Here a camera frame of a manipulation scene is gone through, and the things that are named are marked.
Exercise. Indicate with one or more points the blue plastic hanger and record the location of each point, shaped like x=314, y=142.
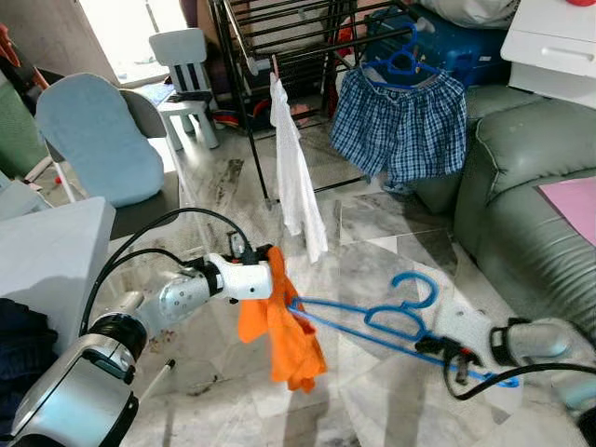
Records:
x=414, y=276
x=402, y=63

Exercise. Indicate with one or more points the orange shirt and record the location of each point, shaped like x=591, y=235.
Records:
x=284, y=335

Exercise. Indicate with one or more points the navy garment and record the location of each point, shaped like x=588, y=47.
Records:
x=23, y=345

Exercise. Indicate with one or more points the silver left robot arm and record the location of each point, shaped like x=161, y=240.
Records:
x=168, y=298

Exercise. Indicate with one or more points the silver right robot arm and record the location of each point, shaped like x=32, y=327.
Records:
x=540, y=340

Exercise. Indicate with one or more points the pink hanger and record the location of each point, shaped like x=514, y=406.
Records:
x=276, y=67

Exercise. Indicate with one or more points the white shirt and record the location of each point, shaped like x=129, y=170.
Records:
x=296, y=168

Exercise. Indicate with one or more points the white folding chair grey seat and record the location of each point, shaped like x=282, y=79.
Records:
x=149, y=209

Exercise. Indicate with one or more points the blue plaid shorts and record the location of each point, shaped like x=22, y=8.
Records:
x=400, y=130

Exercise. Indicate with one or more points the pink cloth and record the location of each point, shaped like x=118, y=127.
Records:
x=573, y=205

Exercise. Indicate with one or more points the light blue cushion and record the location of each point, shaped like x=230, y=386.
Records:
x=98, y=140

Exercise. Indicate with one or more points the green leather sofa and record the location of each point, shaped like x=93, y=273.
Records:
x=521, y=158

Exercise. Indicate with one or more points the pale blue folding table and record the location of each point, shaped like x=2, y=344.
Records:
x=47, y=251

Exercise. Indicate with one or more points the pale blue kid chair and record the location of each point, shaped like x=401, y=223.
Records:
x=177, y=47

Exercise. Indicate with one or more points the black metal drying rack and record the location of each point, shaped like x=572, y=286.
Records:
x=279, y=19

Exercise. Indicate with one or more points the green box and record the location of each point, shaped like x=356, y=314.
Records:
x=19, y=130

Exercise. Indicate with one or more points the blue storage box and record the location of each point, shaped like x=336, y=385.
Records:
x=466, y=56

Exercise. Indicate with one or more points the white drawer cabinet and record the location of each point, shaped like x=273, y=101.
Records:
x=549, y=47

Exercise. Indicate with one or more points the beige pillow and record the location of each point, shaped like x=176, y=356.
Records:
x=475, y=9

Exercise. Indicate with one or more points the red cloth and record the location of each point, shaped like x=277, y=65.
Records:
x=579, y=3

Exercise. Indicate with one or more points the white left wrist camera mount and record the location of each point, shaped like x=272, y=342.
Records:
x=244, y=279

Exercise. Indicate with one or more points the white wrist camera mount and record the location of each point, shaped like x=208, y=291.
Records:
x=466, y=331
x=244, y=279

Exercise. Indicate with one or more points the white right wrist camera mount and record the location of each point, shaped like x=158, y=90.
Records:
x=466, y=331

